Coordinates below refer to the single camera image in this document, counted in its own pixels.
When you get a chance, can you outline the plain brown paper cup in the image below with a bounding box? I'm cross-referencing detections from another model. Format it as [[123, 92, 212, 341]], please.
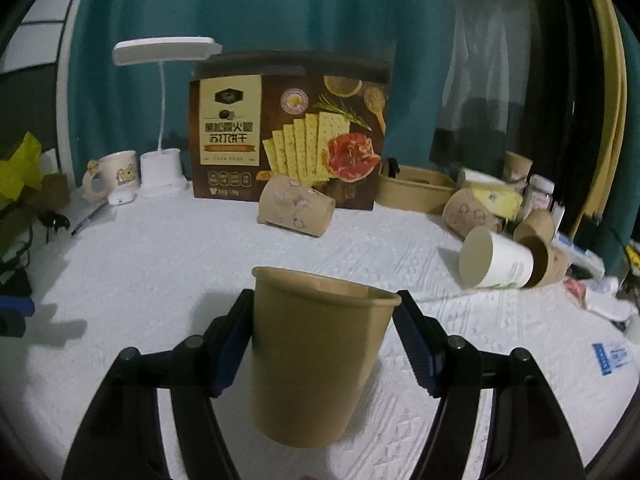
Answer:
[[250, 266, 401, 448]]

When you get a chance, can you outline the blue white card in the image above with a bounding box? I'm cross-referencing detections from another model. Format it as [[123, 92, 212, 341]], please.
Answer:
[[591, 342, 636, 376]]

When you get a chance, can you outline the small brown cup lower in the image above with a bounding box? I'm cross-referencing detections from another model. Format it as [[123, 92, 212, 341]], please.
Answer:
[[520, 236, 570, 288]]

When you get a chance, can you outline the small brown cup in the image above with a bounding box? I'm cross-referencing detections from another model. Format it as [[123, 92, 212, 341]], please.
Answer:
[[520, 236, 570, 288], [513, 209, 555, 244]]

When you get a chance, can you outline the white paper cup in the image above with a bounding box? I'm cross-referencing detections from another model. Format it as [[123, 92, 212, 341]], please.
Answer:
[[459, 226, 534, 289]]

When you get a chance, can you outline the small brown cup upper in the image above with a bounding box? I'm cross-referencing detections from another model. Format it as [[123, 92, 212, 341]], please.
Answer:
[[513, 209, 555, 244]]

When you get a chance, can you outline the teal curtain right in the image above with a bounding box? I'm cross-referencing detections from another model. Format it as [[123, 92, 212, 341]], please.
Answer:
[[594, 11, 639, 274]]

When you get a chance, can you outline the teal curtain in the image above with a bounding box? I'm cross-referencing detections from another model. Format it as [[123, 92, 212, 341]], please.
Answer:
[[594, 11, 639, 274], [67, 0, 454, 174]]

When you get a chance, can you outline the black power plug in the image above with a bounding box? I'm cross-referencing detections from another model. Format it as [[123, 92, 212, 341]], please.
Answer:
[[38, 210, 70, 243]]

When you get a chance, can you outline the black pen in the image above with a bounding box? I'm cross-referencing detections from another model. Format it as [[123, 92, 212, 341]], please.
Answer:
[[70, 200, 108, 236]]

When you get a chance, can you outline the patterned cup lying right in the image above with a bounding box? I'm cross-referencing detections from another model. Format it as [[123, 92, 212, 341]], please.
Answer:
[[442, 188, 502, 240]]

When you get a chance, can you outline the yellow tissue box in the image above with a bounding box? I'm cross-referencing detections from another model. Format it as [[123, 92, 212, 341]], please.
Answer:
[[457, 168, 523, 221]]

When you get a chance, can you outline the white pill bottle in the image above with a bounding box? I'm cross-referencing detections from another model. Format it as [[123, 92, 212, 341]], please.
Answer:
[[521, 174, 554, 220]]

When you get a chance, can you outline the white earbuds case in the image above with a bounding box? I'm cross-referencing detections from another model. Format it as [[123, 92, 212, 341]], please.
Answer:
[[107, 188, 137, 206]]

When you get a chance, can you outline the white desk lamp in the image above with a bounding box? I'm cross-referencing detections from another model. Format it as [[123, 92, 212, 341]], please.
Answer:
[[112, 36, 222, 198]]

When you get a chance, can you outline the upright patterned paper cup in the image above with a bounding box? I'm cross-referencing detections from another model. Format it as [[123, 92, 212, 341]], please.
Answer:
[[502, 151, 533, 185]]

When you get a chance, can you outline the cream cartoon mug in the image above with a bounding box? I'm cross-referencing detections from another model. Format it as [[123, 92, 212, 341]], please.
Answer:
[[82, 150, 140, 203]]

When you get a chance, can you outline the brown paper bowl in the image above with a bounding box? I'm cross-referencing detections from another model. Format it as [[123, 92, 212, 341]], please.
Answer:
[[375, 162, 456, 214]]

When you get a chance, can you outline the patterned brown paper cup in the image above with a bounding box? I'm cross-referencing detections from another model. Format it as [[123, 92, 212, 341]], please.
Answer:
[[257, 174, 335, 237]]

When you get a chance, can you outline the yellow plastic bag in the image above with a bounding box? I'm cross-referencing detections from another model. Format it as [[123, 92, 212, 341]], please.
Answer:
[[0, 132, 43, 200]]

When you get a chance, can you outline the yellow curtain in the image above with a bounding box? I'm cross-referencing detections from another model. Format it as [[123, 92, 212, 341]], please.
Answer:
[[570, 0, 628, 238]]

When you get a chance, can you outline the brown cracker box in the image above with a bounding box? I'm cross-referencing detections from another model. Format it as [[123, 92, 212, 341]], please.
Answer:
[[189, 51, 392, 210]]

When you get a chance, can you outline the teal curtain left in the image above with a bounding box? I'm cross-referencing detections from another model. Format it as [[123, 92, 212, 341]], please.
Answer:
[[67, 0, 454, 174]]

